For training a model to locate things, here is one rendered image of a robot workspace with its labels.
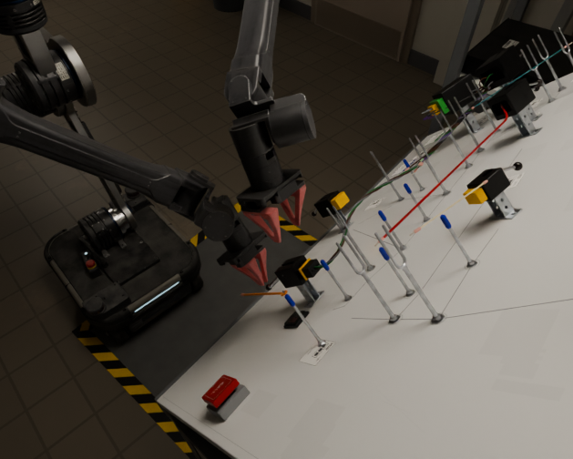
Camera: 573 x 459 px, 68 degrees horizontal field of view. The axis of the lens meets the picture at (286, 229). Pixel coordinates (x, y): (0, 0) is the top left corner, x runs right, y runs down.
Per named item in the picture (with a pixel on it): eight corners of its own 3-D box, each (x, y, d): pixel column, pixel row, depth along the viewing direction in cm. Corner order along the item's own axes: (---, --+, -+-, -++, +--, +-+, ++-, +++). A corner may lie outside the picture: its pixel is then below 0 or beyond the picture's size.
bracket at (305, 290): (317, 292, 85) (302, 273, 84) (324, 291, 83) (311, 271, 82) (304, 308, 82) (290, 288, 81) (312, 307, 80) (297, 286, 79)
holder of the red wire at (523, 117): (567, 106, 89) (544, 61, 87) (531, 139, 85) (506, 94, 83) (545, 113, 94) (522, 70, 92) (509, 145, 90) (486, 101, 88)
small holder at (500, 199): (547, 188, 64) (526, 148, 63) (507, 223, 63) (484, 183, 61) (522, 189, 69) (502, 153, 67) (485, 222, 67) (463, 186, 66)
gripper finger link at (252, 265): (286, 270, 90) (265, 234, 87) (265, 292, 86) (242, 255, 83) (266, 271, 95) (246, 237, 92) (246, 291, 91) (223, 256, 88)
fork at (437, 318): (440, 325, 52) (379, 232, 49) (428, 324, 53) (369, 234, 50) (447, 314, 53) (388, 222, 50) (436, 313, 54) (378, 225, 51)
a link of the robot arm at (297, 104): (250, 111, 74) (227, 78, 66) (312, 92, 71) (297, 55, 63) (253, 169, 69) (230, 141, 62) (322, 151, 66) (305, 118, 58)
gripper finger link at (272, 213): (309, 228, 73) (292, 179, 69) (283, 252, 69) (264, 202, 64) (281, 225, 77) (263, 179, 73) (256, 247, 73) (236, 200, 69)
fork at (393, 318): (395, 324, 57) (340, 241, 55) (386, 324, 59) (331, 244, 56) (403, 314, 58) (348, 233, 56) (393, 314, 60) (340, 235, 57)
